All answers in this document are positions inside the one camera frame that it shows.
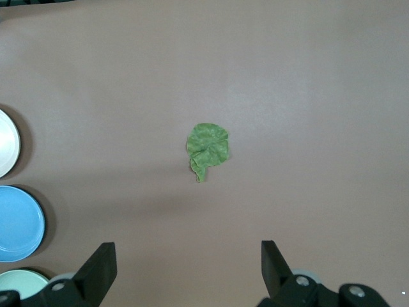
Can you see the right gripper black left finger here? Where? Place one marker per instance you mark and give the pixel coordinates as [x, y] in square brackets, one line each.
[99, 272]

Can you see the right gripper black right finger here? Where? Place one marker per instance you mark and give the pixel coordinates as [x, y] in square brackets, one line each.
[274, 272]

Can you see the green lettuce leaf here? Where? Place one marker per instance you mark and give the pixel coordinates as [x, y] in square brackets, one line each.
[207, 144]

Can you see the pale green round plate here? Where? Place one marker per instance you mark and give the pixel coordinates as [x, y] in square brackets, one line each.
[19, 284]

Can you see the blue round plate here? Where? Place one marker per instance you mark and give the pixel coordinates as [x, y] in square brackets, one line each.
[19, 224]

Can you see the beige round plate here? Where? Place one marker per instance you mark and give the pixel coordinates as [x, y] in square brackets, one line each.
[6, 144]

